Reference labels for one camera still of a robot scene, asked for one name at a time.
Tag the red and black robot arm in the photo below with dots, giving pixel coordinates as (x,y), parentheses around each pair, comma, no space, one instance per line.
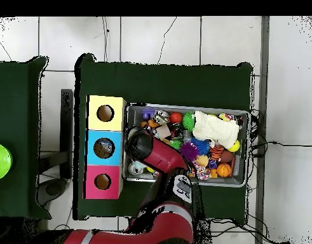
(166,152)

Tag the wooden box with three holes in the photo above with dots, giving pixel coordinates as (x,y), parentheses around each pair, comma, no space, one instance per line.
(117,114)

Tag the clear mesh bin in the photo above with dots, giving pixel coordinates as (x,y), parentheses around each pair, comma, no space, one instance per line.
(222,183)

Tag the crushed silver can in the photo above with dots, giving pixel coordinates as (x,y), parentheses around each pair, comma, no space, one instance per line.
(161,116)

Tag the green spiky ball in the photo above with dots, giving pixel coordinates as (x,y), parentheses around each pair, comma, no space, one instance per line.
(175,144)
(188,121)

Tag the orange red ball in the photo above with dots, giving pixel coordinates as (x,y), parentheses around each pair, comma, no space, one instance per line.
(175,117)

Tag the purple spiky ball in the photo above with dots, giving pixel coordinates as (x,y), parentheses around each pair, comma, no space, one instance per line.
(188,151)

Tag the blue spiky ball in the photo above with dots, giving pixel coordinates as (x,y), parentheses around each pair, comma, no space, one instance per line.
(201,146)

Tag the dark green table cloth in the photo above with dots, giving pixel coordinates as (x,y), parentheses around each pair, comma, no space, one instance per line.
(18,101)
(166,81)

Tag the cream yellow cloth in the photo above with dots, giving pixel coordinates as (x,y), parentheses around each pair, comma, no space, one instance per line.
(216,129)

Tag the tiger striped toy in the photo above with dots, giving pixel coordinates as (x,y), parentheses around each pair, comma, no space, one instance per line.
(215,151)

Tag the orange mini basketball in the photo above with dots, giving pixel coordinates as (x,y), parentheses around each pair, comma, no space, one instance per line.
(224,170)

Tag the bright green bowl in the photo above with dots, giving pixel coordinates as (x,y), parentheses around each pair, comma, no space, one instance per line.
(0,161)

